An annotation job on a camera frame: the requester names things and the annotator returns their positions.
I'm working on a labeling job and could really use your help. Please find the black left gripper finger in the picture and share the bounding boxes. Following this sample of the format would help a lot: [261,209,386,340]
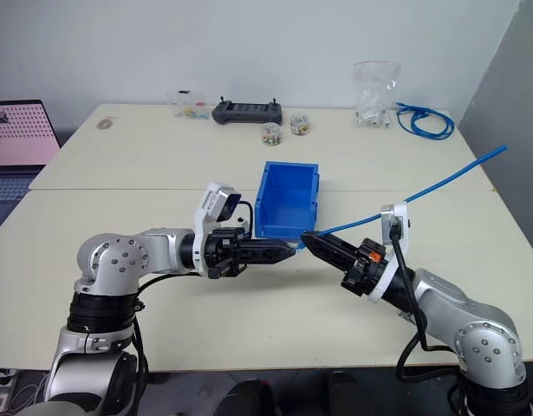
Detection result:
[241,238,296,255]
[241,251,294,267]

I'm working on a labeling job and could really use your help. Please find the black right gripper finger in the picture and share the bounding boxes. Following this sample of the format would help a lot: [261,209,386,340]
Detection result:
[301,231,367,260]
[303,241,359,276]

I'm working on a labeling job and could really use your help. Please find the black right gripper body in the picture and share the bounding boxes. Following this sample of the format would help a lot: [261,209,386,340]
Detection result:
[340,237,387,298]

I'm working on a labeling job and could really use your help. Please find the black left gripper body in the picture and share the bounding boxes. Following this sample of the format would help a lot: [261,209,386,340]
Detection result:
[204,225,252,280]

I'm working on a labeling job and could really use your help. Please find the long blue cable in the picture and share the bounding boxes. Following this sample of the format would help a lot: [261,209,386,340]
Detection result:
[299,145,509,240]

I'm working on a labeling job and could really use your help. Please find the blue plastic bin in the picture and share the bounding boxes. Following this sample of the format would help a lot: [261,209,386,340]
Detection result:
[253,160,323,241]

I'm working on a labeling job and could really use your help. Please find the small jar of colourful bits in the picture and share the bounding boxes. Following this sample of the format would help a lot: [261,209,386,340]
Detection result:
[259,121,285,149]
[288,113,311,137]

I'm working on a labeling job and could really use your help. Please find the dark grey handheld controller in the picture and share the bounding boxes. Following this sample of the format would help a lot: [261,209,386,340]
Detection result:
[211,96,285,127]

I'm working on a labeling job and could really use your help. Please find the dark rounded shape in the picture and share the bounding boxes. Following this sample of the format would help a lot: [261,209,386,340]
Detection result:
[212,378,276,416]

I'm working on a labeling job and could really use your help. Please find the clear box of colourful bits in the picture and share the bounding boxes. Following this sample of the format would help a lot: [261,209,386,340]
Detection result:
[166,88,209,121]

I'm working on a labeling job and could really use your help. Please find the clear bag of white couplers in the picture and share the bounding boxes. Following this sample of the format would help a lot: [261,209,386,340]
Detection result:
[351,61,402,129]

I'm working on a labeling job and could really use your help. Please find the open laptop with pink screen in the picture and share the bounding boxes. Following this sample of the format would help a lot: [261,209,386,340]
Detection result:
[0,99,62,238]

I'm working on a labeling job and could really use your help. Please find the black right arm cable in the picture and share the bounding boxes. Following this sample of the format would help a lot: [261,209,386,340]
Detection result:
[389,216,465,385]

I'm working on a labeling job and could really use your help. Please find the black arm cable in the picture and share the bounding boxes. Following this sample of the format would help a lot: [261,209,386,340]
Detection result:
[389,216,465,385]
[130,199,255,416]

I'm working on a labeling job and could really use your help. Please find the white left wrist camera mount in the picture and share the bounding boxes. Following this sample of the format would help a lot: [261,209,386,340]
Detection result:
[192,181,244,276]

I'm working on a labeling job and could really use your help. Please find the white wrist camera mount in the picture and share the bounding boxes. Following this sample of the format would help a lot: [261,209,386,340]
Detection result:
[368,202,412,303]
[192,181,244,276]

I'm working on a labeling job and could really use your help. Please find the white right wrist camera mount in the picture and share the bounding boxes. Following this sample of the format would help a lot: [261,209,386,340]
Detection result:
[368,202,412,303]

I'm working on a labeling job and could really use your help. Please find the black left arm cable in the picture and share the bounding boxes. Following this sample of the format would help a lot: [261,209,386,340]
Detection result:
[130,199,255,416]

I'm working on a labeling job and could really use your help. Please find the coiled blue cable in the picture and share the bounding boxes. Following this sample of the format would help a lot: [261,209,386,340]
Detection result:
[393,101,456,141]

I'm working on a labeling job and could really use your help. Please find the tangled white cables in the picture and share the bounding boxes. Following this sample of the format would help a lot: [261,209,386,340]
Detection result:
[0,367,49,412]

